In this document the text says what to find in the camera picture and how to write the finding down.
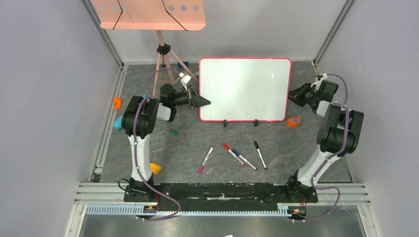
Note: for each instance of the purple marker pen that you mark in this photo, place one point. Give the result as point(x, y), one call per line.
point(205, 160)

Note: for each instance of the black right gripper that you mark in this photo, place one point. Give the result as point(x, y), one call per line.
point(304, 95)

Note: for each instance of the yellow orange stepped block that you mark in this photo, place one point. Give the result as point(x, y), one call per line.
point(155, 168)

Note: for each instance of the orange half-round block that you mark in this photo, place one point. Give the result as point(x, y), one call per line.
point(294, 121)

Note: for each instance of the pink music stand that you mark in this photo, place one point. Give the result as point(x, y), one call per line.
point(154, 15)

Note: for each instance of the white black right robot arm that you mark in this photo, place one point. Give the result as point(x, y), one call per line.
point(338, 135)

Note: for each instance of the orange block at left rail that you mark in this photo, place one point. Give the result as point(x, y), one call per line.
point(117, 103)

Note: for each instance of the red marker pen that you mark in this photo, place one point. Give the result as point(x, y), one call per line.
point(231, 152)

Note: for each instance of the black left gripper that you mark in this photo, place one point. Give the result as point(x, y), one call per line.
point(194, 100)

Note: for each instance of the black marker pen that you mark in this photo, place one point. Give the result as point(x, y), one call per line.
point(260, 155)

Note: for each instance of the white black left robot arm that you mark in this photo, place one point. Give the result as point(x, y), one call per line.
point(140, 184)

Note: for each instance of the large cyan toy marker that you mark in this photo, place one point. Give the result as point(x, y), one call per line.
point(117, 123)

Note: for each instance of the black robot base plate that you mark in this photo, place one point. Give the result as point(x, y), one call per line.
point(189, 197)

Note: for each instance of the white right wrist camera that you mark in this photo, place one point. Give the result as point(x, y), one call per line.
point(321, 78)

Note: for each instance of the pink framed whiteboard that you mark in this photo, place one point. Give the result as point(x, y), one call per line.
point(244, 89)

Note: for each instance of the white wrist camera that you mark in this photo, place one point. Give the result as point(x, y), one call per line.
point(184, 79)
point(321, 78)

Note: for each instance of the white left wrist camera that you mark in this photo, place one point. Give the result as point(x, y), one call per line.
point(184, 79)

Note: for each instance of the green marker cap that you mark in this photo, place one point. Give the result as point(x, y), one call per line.
point(174, 131)

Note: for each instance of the blue marker pen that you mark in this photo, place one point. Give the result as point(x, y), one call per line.
point(244, 159)

